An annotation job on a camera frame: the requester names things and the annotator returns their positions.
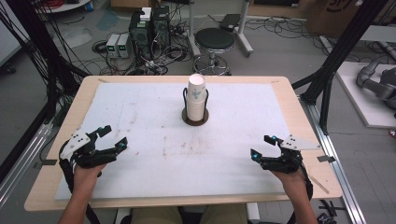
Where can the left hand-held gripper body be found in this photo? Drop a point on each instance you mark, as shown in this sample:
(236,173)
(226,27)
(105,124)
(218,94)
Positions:
(81,152)

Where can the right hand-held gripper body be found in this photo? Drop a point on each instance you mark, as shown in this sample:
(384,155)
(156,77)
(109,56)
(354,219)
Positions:
(289,158)

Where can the person's right hand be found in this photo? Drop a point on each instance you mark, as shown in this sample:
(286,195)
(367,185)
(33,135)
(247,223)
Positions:
(292,182)

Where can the person's left hand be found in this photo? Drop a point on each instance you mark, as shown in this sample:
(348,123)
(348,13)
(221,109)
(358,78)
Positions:
(87,175)

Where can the black tape piece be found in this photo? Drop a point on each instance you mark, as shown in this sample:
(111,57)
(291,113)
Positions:
(46,162)
(326,158)

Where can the thin wooden stick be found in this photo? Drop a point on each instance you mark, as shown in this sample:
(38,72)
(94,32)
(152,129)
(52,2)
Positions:
(319,184)

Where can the white table mat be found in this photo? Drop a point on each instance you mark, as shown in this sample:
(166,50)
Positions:
(155,149)

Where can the black clamp parts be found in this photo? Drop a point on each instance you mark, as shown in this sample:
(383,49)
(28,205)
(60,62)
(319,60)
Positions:
(328,213)

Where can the grey bench power supply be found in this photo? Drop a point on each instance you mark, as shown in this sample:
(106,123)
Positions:
(112,45)
(125,45)

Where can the stack of white paper cups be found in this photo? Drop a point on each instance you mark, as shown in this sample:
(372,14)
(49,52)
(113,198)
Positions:
(196,99)

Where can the white platform board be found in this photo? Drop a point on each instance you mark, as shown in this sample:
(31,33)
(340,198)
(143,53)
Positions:
(361,102)

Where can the person's legs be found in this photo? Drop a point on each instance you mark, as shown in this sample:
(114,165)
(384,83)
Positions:
(186,215)

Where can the black computer tower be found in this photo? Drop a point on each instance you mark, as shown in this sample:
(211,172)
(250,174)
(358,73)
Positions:
(140,37)
(162,28)

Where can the black round stool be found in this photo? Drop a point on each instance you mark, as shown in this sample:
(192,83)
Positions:
(214,39)

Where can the small white box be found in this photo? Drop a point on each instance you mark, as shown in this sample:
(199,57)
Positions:
(145,14)

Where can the blue tape roll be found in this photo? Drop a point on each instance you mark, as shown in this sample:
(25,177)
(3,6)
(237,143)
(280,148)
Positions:
(89,6)

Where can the black flat device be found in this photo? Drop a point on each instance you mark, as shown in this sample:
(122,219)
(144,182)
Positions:
(229,22)

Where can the white round table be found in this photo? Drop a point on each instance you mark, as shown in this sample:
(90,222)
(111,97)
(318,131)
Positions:
(62,5)

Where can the brown cardboard box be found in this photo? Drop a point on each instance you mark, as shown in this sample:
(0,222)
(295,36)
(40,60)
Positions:
(336,15)

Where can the aluminium rail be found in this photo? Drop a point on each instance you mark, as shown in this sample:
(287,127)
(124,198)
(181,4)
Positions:
(25,155)
(336,174)

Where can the black metal frame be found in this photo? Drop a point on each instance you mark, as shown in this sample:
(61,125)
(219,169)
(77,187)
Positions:
(37,46)
(339,53)

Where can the white stand frame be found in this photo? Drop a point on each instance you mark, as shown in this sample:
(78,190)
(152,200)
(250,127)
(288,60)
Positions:
(244,34)

